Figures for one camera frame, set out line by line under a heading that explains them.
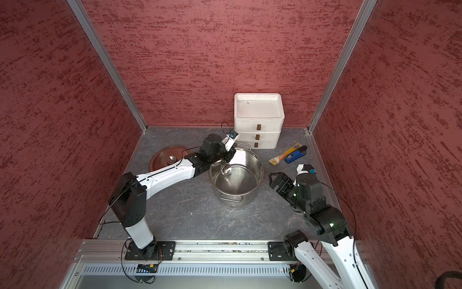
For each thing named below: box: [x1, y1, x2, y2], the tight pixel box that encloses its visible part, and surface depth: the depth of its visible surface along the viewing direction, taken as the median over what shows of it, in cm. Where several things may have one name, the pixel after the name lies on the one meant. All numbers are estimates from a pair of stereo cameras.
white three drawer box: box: [234, 93, 285, 150], surface depth 101 cm
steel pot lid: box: [149, 144, 194, 173], surface depth 105 cm
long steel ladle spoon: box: [220, 158, 232, 176], surface depth 97 cm
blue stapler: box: [283, 145, 308, 164], surface depth 107 cm
